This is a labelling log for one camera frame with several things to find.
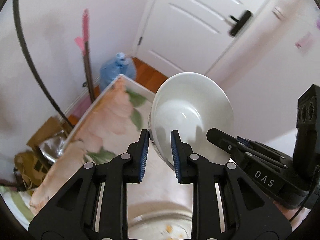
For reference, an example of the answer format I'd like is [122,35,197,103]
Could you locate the white plate orange pattern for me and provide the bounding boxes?
[127,202,192,239]

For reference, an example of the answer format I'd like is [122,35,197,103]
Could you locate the small white bowl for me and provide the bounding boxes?
[148,72,234,168]

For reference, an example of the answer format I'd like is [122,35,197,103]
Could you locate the floral white tablecloth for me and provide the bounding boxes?
[29,75,192,214]

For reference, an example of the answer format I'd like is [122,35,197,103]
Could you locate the silver foil bag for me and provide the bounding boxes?
[39,131,67,164]

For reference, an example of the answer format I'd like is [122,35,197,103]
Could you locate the brown paper bag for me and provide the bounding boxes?
[13,117,72,191]

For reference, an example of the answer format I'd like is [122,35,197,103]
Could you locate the blue water bottle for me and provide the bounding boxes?
[99,53,137,92]

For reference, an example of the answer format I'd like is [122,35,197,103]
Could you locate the white panel door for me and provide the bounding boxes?
[136,0,267,77]

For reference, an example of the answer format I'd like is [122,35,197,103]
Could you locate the black door handle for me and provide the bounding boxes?
[229,10,253,37]

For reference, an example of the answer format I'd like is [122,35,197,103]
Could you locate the pink handled broom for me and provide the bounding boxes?
[74,9,95,103]

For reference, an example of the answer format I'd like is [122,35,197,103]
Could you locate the black cable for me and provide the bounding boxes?
[12,0,74,129]

